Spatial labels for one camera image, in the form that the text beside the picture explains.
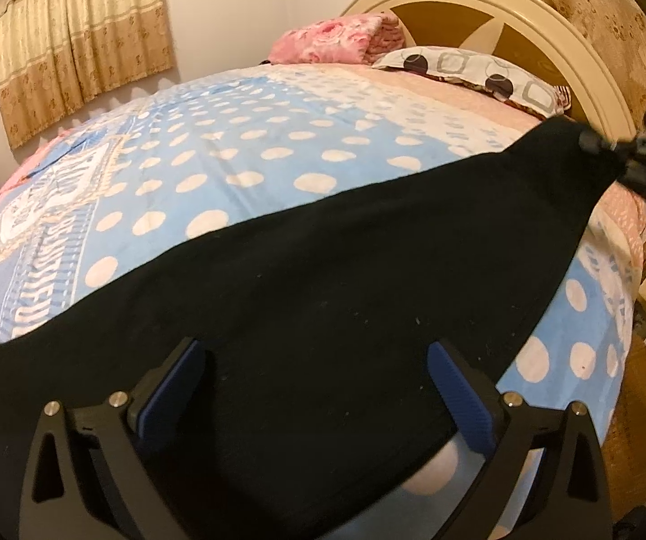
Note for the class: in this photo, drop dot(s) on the blue polka dot blanket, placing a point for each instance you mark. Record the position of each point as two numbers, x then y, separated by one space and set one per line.
216 140

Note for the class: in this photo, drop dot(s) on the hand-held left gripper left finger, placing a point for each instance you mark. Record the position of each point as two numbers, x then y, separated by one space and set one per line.
168 399

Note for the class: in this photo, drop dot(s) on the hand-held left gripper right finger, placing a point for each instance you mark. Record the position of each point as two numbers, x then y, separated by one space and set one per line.
463 399

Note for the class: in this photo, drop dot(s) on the rattan chair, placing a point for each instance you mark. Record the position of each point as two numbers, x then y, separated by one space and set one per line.
635 405

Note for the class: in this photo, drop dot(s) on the beige window curtain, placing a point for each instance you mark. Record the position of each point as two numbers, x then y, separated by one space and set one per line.
81 34

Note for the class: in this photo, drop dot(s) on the pink floral folded blanket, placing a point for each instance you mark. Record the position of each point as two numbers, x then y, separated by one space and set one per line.
328 39

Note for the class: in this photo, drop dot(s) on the cream wooden headboard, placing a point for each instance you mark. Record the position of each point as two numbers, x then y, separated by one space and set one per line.
531 17

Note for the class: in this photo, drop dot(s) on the white patterned pillow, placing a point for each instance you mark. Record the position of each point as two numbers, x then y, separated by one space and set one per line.
469 67

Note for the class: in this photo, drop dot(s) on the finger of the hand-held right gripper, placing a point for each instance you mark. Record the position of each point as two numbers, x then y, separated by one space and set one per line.
604 143

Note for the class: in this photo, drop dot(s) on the black garment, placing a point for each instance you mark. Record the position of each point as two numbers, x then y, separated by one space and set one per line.
328 281

